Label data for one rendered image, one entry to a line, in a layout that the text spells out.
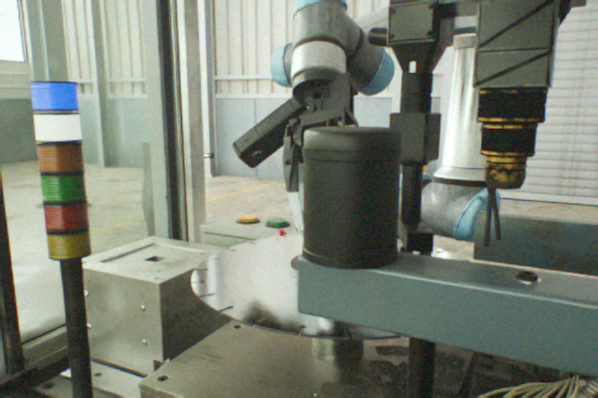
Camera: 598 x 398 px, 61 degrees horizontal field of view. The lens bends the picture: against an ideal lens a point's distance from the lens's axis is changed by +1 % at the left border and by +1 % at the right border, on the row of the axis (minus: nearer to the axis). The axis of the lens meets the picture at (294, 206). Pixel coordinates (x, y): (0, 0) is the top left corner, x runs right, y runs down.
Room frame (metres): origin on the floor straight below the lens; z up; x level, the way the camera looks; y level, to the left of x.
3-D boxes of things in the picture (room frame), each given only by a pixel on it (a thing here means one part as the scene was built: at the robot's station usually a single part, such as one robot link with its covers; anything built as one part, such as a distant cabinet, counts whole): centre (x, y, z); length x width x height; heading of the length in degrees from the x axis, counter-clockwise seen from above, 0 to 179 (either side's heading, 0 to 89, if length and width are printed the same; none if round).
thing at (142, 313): (0.75, 0.22, 0.82); 0.18 x 0.18 x 0.15; 62
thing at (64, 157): (0.55, 0.25, 1.08); 0.05 x 0.04 x 0.03; 152
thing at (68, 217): (0.55, 0.25, 1.02); 0.05 x 0.04 x 0.03; 152
